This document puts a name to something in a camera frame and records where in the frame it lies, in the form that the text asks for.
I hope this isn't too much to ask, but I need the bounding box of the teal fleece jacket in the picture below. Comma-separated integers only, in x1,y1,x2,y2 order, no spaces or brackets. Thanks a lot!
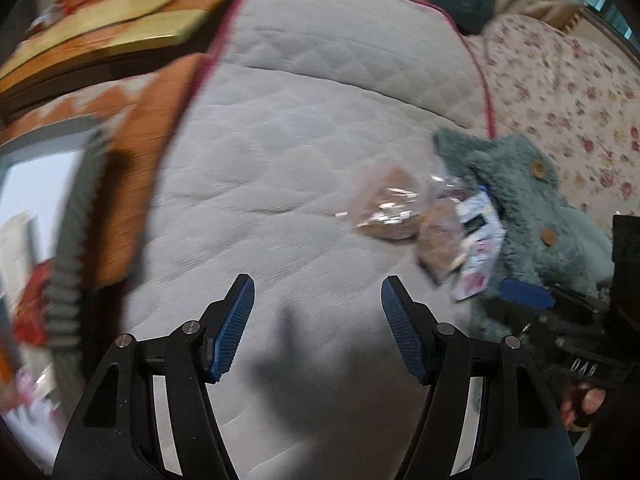
432,127,616,341

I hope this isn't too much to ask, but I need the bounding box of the red snack packet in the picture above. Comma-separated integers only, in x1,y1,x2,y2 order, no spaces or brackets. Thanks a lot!
12,260,53,346

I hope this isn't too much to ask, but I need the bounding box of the grey striped storage box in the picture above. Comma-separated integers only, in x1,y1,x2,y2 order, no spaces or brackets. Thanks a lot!
0,125,118,461

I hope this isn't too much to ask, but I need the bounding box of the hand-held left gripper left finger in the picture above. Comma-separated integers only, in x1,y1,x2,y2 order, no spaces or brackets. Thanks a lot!
51,273,257,480

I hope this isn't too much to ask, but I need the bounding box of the clear packet round brown cookie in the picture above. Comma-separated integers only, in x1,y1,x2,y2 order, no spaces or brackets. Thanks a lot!
335,157,436,241

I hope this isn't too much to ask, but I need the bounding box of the person's right hand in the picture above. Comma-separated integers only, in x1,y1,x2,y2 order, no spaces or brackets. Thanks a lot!
560,382,608,433

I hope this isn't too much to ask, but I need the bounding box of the floral blanket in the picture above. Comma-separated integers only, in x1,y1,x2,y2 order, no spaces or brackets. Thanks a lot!
462,12,640,241

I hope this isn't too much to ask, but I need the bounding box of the wooden patchwork table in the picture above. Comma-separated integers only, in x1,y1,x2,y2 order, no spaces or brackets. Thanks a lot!
0,0,241,111

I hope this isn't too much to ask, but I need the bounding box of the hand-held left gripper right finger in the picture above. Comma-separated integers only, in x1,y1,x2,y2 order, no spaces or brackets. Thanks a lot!
380,275,581,480

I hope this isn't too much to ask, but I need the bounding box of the orange checkered plush blanket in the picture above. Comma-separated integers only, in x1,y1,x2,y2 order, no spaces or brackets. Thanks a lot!
0,52,208,286

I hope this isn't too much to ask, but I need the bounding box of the white pink snack packet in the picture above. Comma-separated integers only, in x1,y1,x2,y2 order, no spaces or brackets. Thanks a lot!
450,187,507,303

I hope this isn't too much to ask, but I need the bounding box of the clear packet brown snack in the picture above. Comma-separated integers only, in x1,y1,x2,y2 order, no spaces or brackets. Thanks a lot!
417,195,468,286

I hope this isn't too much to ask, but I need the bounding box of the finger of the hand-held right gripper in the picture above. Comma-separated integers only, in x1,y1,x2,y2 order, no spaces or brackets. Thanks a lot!
486,277,557,335

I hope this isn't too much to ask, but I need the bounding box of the grey quilted mat pink trim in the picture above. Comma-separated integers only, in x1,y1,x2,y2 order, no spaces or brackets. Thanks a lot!
120,0,493,480

